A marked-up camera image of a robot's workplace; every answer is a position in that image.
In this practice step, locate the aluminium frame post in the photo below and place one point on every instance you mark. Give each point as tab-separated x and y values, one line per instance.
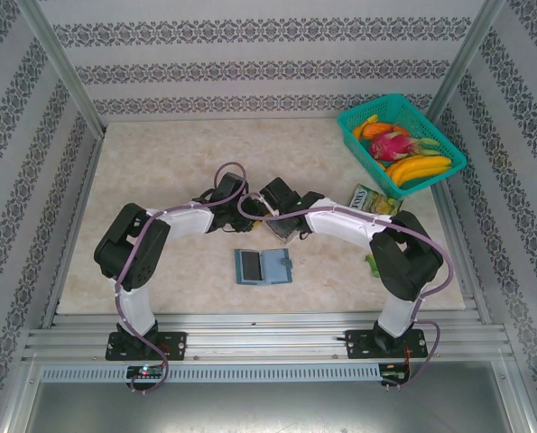
65	63
464	58

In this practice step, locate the black credit card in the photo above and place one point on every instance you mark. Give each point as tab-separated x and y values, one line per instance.
252	266

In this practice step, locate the green candy bag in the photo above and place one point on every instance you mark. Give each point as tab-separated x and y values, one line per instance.
372	199

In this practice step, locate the aluminium mounting rail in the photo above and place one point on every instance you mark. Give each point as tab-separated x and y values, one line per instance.
268	336

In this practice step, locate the small circuit board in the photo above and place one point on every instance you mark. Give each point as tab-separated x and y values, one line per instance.
145	371
394	374

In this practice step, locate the orange mango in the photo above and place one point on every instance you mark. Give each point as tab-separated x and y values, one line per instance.
374	130

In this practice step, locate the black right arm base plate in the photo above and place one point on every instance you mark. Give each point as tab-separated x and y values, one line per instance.
358	343

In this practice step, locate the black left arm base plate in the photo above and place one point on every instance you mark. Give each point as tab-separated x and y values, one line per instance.
175	345

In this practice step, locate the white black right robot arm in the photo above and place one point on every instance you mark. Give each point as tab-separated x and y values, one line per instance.
340	221

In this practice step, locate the small green toy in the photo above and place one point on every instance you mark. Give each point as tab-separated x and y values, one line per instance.
373	268

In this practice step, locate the yellow banana bunch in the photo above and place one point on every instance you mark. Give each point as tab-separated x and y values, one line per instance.
417	169

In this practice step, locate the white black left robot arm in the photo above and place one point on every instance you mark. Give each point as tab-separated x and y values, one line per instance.
182	221

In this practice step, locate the pink dragon fruit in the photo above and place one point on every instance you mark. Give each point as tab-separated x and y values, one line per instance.
387	145

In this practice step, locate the green plastic basket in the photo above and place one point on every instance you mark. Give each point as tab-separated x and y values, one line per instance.
363	149

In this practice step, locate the blue leather card holder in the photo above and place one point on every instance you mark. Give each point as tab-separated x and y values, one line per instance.
277	266

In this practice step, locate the clear acrylic card box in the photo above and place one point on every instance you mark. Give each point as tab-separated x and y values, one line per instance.
281	234

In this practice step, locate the small yellow fruit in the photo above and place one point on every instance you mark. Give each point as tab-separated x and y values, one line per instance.
372	119

